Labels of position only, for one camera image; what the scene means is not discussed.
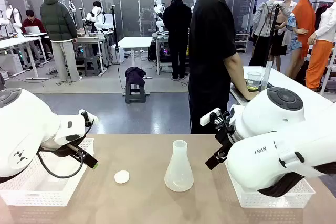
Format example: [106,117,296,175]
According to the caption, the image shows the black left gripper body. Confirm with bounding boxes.
[65,142,85,157]

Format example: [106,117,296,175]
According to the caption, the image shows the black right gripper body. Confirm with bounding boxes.
[214,125,237,157]

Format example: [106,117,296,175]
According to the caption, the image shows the translucent plastic erlenmeyer flask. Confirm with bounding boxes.
[164,140,195,192]

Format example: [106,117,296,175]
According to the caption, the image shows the white round flask cap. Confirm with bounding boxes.
[114,170,130,184]

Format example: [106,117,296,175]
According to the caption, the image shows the white perforated plastic basket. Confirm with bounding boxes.
[224,161,316,208]
[0,137,95,207]

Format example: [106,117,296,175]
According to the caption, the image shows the clear plastic measuring beaker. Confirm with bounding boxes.
[246,71,264,92]

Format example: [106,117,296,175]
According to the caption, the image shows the person's right forearm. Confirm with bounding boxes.
[224,53,253,96]

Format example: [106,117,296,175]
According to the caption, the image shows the person's right hand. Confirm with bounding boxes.
[243,89,260,101]

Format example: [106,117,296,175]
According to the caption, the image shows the black plastic tray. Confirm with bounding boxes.
[230,78,275,102]

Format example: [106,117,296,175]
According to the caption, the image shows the grey plastic stool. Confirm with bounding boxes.
[125,82,146,104]

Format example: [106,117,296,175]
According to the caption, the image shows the grey step stool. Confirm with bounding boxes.
[83,56,102,77]

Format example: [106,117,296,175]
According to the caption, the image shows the person in black t-shirt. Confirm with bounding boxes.
[188,0,238,134]

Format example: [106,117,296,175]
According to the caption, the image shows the dark purple cloth bundle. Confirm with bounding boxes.
[124,66,147,87]

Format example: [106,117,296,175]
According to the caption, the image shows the white shoe rack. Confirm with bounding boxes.
[235,33,249,53]

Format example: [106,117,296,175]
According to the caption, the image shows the white framed workbench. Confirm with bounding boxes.
[152,31,190,76]
[72,34,109,76]

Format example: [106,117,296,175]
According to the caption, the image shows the long white desk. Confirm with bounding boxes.
[0,36,49,80]

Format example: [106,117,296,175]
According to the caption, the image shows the small white desk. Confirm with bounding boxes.
[118,36,153,80]

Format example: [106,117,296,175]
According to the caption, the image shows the black tripod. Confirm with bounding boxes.
[262,1,283,68]

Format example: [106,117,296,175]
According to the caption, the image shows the silver laptop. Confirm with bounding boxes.
[24,26,47,35]

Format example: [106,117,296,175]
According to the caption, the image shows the standing person in black clothes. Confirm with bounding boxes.
[162,0,193,81]

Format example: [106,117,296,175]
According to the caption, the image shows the mannequin in orange trousers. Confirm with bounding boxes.
[306,0,336,90]

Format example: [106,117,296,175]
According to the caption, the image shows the man in green puffer jacket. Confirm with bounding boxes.
[39,0,82,82]

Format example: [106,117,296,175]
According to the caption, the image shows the mannequin in grey shirt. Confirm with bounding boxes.
[249,0,292,68]

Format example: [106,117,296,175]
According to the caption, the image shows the seated man in red sweater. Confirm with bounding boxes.
[21,9,53,62]

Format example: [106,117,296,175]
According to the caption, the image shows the mannequin in orange dress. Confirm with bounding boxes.
[285,0,320,78]

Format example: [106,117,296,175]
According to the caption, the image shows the dark garments on rack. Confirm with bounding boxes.
[312,1,335,27]

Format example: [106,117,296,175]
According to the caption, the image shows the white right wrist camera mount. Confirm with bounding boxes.
[199,108,222,126]

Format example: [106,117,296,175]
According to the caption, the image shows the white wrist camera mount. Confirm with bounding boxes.
[78,109,99,125]
[199,108,222,126]

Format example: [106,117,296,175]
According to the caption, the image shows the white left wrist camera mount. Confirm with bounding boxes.
[78,109,99,125]

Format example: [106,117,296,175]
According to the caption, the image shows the white background robot with hoses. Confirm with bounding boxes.
[0,5,24,38]

